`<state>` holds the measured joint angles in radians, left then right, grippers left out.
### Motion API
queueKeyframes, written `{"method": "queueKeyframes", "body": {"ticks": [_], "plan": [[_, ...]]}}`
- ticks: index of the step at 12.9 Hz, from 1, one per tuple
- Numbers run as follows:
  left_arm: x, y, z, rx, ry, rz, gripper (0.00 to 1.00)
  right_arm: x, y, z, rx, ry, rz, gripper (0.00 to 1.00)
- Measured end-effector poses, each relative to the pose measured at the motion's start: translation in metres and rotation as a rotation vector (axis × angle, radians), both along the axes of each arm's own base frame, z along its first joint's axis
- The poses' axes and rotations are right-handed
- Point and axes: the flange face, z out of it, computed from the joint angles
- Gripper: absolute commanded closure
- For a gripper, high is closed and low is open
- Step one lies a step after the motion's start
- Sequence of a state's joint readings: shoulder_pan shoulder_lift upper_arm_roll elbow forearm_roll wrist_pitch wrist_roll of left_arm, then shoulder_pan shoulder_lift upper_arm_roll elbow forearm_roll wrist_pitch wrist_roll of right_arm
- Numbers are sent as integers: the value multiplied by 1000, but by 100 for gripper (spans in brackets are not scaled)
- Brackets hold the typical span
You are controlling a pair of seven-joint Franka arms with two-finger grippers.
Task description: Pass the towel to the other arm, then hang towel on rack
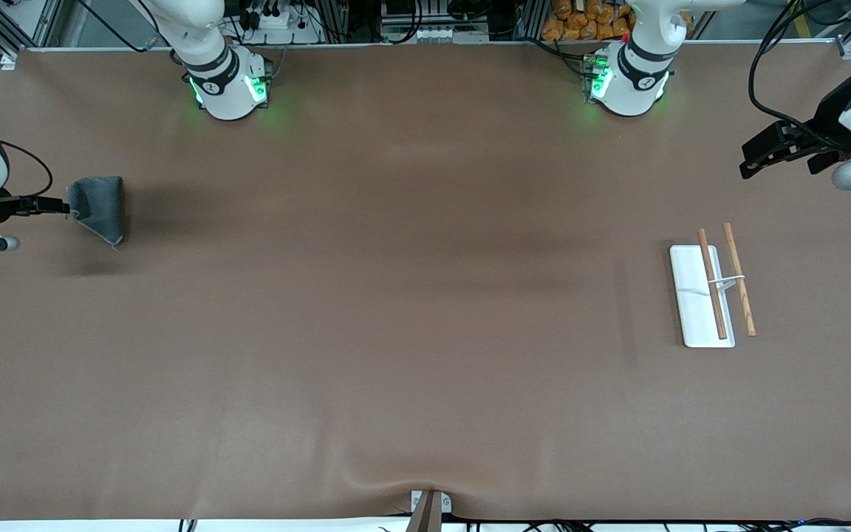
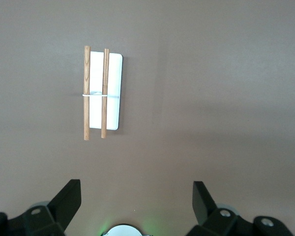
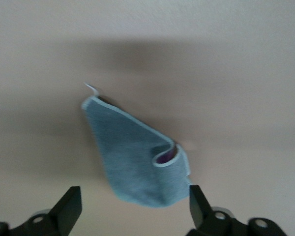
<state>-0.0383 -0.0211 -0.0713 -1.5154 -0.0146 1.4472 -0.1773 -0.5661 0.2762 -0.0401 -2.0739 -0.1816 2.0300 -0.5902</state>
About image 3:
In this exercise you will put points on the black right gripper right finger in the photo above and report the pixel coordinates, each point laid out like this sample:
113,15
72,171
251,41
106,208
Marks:
201,214

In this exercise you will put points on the large table cover mat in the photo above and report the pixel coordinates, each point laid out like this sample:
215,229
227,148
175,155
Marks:
236,73

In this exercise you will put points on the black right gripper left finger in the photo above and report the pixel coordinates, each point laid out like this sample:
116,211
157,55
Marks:
61,216

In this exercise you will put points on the grey-blue microfibre towel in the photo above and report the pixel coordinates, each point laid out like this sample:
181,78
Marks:
132,147

